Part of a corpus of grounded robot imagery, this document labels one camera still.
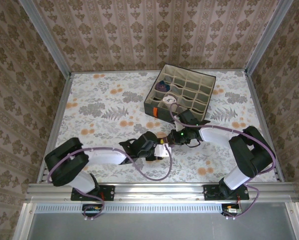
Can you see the purple sock with tan toe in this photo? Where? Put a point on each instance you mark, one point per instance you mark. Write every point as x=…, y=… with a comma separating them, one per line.
x=165, y=138

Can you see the grey fabric sock organizer box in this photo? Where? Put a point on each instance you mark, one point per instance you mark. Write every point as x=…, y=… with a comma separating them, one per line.
x=149, y=108

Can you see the white sock with striped cuff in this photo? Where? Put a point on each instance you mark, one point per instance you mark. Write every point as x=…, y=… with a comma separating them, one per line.
x=168, y=99

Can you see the purple sock with blue toe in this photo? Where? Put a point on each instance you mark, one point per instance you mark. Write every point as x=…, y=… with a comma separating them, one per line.
x=162, y=86

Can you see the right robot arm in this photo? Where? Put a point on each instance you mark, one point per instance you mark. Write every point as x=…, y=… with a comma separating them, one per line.
x=254, y=155

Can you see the floral tablecloth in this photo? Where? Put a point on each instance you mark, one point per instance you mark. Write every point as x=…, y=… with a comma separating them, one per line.
x=102, y=87

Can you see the grey metal panel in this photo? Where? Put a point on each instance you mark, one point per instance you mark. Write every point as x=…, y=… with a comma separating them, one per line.
x=152, y=227

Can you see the wide aluminium base rail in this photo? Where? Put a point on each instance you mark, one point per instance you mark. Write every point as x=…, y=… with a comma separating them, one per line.
x=189, y=194

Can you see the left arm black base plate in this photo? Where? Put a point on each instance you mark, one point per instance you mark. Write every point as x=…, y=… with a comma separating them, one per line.
x=109, y=193

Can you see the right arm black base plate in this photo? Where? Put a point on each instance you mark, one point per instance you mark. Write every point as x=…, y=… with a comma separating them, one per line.
x=210, y=193

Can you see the aluminium side rail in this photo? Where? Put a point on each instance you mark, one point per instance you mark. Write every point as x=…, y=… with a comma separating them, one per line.
x=55, y=125
x=260, y=112

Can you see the black connector bracket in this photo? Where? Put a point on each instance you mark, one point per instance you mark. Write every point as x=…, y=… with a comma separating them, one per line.
x=90, y=210
x=232, y=210

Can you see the aluminium frame post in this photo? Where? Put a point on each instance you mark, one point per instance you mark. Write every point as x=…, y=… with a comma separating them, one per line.
x=268, y=37
x=48, y=40

